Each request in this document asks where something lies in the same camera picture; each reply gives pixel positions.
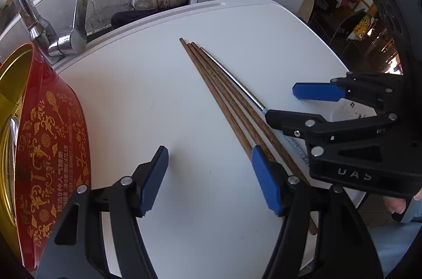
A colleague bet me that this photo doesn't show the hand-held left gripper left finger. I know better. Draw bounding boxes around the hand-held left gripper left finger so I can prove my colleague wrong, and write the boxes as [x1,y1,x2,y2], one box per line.
[35,145,169,279]

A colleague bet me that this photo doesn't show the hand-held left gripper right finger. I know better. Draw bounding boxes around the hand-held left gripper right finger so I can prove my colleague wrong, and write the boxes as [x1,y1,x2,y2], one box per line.
[251,145,385,279]

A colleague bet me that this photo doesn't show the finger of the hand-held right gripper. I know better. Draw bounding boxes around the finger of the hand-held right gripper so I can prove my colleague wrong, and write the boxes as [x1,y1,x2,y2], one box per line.
[265,109,414,166]
[293,72,404,116]

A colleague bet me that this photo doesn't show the brown wooden chopstick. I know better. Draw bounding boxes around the brown wooden chopstick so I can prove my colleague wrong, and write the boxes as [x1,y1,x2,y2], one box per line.
[192,41,312,185]
[188,41,320,236]
[179,37,258,156]

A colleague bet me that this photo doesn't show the patterned-handle metal chopstick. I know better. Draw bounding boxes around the patterned-handle metal chopstick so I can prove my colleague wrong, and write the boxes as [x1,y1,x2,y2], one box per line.
[199,47,310,167]

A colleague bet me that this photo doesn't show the red round tin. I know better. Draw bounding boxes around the red round tin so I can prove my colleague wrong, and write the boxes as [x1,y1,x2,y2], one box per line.
[0,42,91,269]

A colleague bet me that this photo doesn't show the person's right hand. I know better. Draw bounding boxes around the person's right hand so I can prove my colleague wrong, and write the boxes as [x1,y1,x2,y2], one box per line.
[383,189,422,215]

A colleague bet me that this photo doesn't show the dark chair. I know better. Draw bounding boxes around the dark chair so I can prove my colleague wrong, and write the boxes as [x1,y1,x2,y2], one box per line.
[330,8,373,55]

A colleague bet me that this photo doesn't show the person's leg in jeans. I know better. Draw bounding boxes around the person's leg in jeans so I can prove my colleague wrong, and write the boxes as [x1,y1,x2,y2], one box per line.
[376,220,422,279]

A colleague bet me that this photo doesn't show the yellow cartoon cushion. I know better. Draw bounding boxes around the yellow cartoon cushion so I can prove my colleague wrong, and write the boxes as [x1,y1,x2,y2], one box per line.
[354,15,373,40]

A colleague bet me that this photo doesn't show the white plastic board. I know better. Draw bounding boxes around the white plastic board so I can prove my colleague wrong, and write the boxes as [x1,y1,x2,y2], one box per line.
[53,0,366,279]

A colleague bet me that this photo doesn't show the chrome sink faucet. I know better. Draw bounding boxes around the chrome sink faucet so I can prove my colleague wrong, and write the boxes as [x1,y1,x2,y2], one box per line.
[5,0,89,65]

